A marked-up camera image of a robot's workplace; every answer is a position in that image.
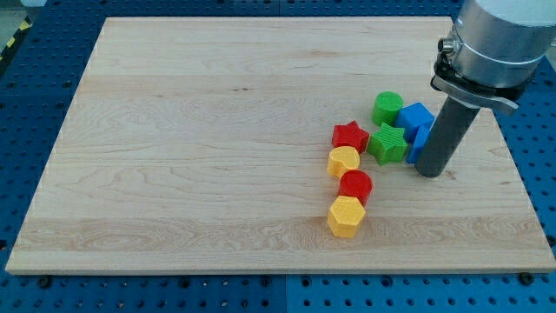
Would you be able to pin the yellow hexagon block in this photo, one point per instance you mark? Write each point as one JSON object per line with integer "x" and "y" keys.
{"x": 345, "y": 215}

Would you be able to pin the green star block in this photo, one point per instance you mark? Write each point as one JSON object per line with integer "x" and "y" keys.
{"x": 388, "y": 144}

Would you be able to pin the red cylinder block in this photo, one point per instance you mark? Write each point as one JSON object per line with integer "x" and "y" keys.
{"x": 356, "y": 183}

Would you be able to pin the blue cube block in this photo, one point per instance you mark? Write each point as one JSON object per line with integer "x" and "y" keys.
{"x": 411, "y": 117}

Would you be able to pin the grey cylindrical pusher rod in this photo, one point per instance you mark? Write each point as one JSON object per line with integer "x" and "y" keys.
{"x": 450, "y": 126}

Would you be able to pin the blue crescent block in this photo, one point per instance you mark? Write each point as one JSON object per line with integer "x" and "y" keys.
{"x": 418, "y": 144}

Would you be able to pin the green cylinder block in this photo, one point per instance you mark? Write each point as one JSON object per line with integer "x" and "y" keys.
{"x": 387, "y": 105}

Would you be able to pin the red star block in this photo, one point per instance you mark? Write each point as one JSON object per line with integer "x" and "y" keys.
{"x": 350, "y": 134}

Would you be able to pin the wooden board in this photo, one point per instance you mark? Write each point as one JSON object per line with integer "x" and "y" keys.
{"x": 200, "y": 146}

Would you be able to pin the yellow heart block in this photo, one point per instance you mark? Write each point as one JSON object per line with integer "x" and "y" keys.
{"x": 342, "y": 159}

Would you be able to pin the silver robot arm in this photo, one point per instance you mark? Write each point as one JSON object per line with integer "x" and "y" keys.
{"x": 490, "y": 55}

